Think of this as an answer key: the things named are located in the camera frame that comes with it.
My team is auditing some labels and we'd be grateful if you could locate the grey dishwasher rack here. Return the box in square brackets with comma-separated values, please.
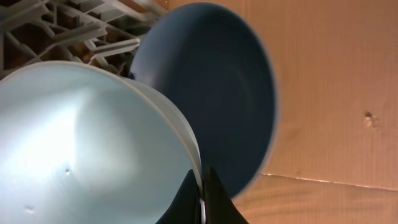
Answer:
[1, 0, 169, 78]

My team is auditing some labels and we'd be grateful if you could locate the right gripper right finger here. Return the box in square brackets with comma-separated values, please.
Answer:
[203, 167, 248, 224]

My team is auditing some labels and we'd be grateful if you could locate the light blue bowl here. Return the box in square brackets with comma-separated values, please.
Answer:
[1, 61, 203, 223]

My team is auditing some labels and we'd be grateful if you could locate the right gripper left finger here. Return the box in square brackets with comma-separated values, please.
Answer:
[156, 170, 201, 224]

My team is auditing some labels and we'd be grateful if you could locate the dark blue plate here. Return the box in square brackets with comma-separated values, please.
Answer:
[129, 2, 278, 198]

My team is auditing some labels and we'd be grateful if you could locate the brown cardboard sheet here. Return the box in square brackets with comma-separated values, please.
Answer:
[155, 0, 398, 224]

